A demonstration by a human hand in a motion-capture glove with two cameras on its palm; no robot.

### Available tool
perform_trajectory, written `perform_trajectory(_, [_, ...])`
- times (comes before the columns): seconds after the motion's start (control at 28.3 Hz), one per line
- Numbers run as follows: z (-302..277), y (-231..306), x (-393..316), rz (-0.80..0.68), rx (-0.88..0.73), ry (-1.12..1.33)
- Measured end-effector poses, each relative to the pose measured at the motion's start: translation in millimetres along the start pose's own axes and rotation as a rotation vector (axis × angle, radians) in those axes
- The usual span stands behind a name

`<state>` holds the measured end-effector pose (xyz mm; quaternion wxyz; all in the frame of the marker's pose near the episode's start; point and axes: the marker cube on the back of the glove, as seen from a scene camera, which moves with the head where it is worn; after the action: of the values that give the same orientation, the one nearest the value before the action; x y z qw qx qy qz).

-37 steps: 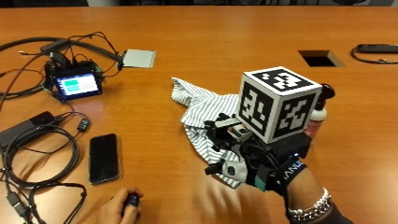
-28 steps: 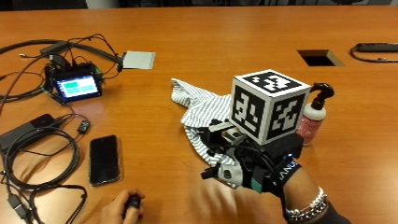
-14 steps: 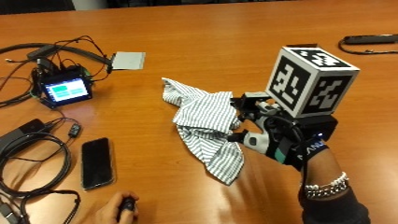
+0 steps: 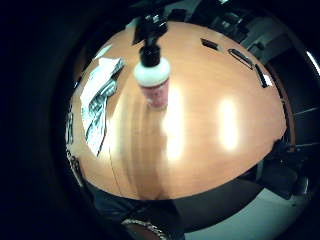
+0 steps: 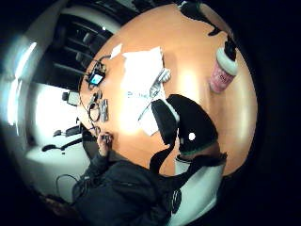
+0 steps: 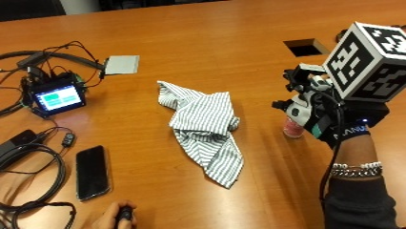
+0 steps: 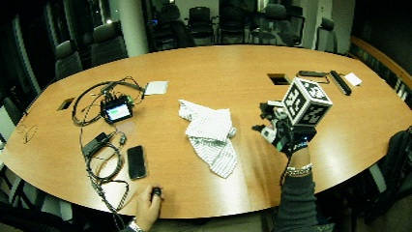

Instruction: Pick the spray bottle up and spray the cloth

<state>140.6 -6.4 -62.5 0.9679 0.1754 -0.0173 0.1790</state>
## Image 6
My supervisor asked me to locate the black smartphone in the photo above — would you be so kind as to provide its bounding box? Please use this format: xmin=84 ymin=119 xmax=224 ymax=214
xmin=73 ymin=144 xmax=113 ymax=202

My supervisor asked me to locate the black inline cable controller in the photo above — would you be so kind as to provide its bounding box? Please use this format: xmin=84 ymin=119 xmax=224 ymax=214
xmin=61 ymin=132 xmax=77 ymax=148

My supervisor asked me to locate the black power adapter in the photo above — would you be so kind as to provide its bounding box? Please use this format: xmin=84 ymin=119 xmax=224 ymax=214
xmin=0 ymin=129 xmax=42 ymax=160

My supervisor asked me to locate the small red bottle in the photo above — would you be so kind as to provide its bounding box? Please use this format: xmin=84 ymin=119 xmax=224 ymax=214
xmin=282 ymin=116 xmax=306 ymax=139

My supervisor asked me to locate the white palm camera module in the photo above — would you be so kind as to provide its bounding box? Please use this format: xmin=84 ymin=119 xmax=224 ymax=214
xmin=284 ymin=63 xmax=330 ymax=94

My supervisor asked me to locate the small black clicker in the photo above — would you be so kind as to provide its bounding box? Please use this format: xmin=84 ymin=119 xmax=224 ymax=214
xmin=115 ymin=205 xmax=135 ymax=224

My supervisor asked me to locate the thick black coiled cable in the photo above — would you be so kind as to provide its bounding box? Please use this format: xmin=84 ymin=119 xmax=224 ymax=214
xmin=0 ymin=142 xmax=68 ymax=213

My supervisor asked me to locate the black office chair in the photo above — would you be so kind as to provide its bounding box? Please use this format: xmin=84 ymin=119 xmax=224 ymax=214
xmin=0 ymin=0 xmax=68 ymax=22

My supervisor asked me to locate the black glove cable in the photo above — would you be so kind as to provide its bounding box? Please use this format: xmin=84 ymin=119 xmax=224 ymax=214
xmin=317 ymin=94 xmax=348 ymax=204

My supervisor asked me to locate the white cube with black markers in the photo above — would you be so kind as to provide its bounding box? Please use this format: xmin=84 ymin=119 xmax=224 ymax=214
xmin=322 ymin=21 xmax=406 ymax=103

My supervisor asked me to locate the flat grey box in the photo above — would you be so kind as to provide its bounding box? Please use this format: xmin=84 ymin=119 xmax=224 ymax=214
xmin=103 ymin=54 xmax=141 ymax=76

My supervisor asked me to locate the grey striped cloth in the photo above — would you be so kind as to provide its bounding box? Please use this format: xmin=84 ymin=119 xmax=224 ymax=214
xmin=156 ymin=79 xmax=247 ymax=190

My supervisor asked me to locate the silver chain bracelet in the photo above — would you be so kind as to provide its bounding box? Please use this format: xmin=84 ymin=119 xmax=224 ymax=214
xmin=329 ymin=160 xmax=385 ymax=178

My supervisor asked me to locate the small touchscreen device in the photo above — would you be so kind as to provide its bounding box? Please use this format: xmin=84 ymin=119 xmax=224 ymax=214
xmin=30 ymin=73 xmax=89 ymax=116

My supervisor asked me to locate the thin black wire bundle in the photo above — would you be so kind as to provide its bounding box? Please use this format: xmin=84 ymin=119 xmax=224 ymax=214
xmin=0 ymin=40 xmax=107 ymax=89

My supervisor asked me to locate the black looped cable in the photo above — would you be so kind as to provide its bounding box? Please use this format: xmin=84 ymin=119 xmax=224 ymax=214
xmin=0 ymin=201 xmax=79 ymax=229

